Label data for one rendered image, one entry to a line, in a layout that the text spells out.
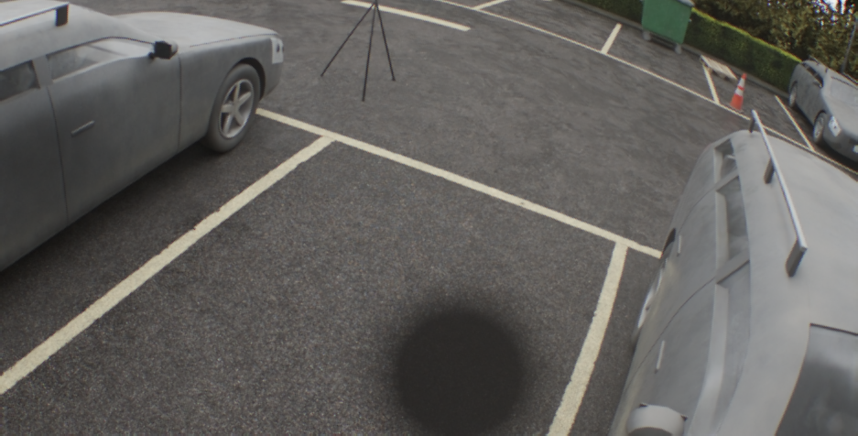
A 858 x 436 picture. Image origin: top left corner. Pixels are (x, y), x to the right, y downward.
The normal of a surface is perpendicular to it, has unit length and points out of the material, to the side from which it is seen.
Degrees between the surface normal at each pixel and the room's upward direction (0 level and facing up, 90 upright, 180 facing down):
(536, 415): 0
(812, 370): 28
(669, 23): 94
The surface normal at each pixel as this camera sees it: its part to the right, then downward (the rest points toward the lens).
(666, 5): -0.35, 0.46
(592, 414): 0.18, -0.87
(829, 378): -0.14, -0.64
